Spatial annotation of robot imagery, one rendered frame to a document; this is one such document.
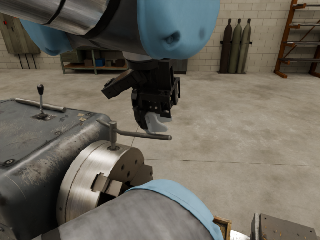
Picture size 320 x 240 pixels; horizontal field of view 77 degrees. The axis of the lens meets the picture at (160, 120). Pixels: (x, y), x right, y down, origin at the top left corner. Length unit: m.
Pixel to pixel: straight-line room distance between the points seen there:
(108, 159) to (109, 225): 0.41
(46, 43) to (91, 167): 0.41
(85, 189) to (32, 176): 0.13
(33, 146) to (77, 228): 0.51
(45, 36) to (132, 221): 0.20
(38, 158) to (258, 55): 7.25
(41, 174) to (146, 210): 0.46
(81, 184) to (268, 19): 7.25
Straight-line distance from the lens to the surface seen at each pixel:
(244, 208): 2.22
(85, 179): 0.60
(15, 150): 0.72
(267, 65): 7.73
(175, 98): 0.42
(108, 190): 0.58
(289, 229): 0.87
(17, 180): 0.62
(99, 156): 0.62
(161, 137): 0.44
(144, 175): 0.73
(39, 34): 0.26
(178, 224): 0.21
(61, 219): 0.66
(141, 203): 0.22
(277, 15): 7.58
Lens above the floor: 1.59
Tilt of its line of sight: 27 degrees down
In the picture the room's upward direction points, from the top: straight up
